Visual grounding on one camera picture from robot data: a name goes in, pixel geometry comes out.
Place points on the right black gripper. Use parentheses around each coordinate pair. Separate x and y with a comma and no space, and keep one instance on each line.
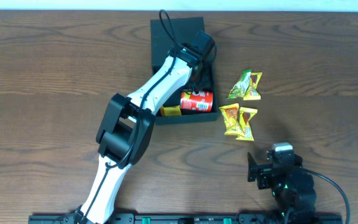
(260,173)

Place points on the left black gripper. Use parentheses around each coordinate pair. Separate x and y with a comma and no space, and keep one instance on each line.
(198,74)

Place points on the red Pringles can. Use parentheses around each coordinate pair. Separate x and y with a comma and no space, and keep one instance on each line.
(197,101)

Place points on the yellow biscuit packet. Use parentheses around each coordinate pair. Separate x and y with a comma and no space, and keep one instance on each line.
(171,111)

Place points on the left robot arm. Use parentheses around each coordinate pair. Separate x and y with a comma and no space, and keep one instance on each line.
(126,128)

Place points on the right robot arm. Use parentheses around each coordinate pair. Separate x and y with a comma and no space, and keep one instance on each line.
(292,188)

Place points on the black open gift box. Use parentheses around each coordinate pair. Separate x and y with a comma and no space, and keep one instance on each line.
(185,30)

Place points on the yellow candy packet lower right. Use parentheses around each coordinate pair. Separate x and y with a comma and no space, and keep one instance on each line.
(245,115)

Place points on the yellow candy packet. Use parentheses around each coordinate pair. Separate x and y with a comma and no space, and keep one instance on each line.
(245,115)
(230,114)
(252,93)

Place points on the green snack packet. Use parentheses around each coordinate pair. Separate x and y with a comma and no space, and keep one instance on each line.
(240,88)

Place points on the yellow candy packet lower left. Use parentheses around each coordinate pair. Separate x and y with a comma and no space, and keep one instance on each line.
(230,114)

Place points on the yellow candy packet upper right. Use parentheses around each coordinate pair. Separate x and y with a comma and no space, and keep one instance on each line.
(252,93)

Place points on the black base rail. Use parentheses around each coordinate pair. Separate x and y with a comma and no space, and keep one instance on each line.
(130,218)

